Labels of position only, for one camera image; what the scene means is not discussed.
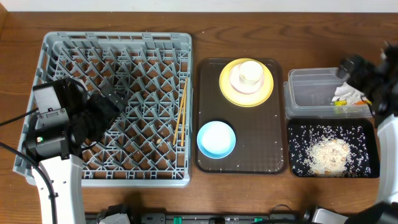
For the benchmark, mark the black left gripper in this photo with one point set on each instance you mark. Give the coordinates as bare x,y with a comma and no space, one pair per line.
109,101

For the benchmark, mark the dark brown serving tray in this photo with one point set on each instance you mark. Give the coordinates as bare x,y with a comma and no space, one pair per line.
259,130

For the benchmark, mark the clear plastic waste bin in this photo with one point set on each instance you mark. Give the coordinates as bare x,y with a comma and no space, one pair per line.
308,93

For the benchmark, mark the green orange snack wrapper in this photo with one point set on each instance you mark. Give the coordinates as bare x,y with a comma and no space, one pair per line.
340,102

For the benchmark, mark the grey plastic dishwasher rack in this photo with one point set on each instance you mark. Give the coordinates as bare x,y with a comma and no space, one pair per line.
149,71

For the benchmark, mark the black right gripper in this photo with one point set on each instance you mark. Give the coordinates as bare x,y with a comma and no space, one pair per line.
348,70

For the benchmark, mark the white napkin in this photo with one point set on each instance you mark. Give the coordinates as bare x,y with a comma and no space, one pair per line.
348,94

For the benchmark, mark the yellow plate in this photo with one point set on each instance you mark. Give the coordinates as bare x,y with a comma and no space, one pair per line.
240,99

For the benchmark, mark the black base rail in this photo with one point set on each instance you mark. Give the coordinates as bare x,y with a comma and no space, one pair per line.
168,218

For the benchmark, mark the black food waste tray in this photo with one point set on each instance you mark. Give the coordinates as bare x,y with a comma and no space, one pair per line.
298,140

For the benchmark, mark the pink small plate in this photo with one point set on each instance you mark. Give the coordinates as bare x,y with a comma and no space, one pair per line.
242,87

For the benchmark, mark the wooden chopstick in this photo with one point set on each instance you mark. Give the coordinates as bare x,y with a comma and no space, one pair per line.
180,111
183,120

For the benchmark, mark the white cup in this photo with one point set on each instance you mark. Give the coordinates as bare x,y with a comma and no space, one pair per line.
251,71

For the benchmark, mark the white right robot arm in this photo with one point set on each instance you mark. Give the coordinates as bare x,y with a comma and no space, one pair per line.
385,208

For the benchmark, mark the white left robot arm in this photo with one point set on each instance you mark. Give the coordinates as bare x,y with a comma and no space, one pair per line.
57,165

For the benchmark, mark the light blue bowl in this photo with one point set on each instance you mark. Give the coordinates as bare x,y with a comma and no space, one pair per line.
216,139

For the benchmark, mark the rice and food scraps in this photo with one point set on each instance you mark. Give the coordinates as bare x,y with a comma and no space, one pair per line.
329,155

